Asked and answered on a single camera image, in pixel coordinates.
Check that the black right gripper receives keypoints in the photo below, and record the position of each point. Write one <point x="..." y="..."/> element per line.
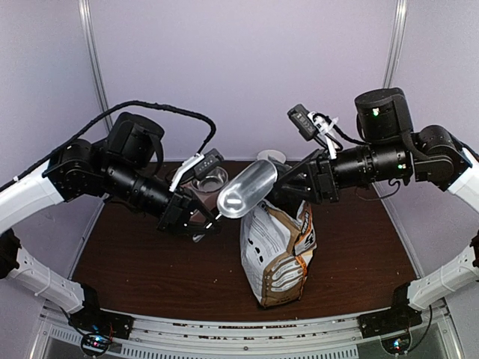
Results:
<point x="320" y="178"/>

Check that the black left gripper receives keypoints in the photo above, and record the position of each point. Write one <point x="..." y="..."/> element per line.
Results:
<point x="177" y="213"/>

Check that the metal food scoop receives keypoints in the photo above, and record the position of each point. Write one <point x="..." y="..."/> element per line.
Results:
<point x="247" y="189"/>

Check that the pet food bag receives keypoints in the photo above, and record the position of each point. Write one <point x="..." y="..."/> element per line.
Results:
<point x="276" y="250"/>

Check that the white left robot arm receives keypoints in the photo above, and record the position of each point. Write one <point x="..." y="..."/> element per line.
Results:
<point x="111" y="166"/>

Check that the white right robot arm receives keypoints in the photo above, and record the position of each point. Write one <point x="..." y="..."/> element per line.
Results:
<point x="391" y="150"/>

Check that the pink double pet feeder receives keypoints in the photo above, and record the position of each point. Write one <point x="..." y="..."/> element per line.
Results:
<point x="213" y="195"/>

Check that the white floral ceramic bowl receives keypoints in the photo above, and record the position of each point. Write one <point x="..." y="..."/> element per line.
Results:
<point x="275" y="155"/>

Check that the rear steel feeder bowl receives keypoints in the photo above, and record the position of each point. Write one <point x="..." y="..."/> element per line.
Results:
<point x="214" y="181"/>

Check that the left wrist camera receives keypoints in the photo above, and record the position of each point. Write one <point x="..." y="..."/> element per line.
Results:
<point x="196" y="168"/>

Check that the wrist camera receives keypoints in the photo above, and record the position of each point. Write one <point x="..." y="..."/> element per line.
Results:
<point x="196" y="168"/>
<point x="313" y="126"/>

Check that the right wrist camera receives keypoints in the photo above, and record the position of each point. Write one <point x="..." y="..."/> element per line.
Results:
<point x="313" y="126"/>

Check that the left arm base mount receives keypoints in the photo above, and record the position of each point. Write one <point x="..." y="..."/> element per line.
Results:
<point x="98" y="332"/>

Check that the front aluminium rail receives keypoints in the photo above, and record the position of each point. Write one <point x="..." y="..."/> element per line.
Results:
<point x="329" y="337"/>

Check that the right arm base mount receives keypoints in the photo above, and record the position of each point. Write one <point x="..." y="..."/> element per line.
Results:
<point x="392" y="326"/>

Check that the right aluminium frame post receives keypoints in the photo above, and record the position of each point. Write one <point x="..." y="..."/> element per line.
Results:
<point x="396" y="43"/>

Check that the aluminium frame post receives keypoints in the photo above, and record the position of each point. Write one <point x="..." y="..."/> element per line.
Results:
<point x="88" y="31"/>
<point x="396" y="43"/>

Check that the left aluminium frame post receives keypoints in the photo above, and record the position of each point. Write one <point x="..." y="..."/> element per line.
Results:
<point x="88" y="31"/>

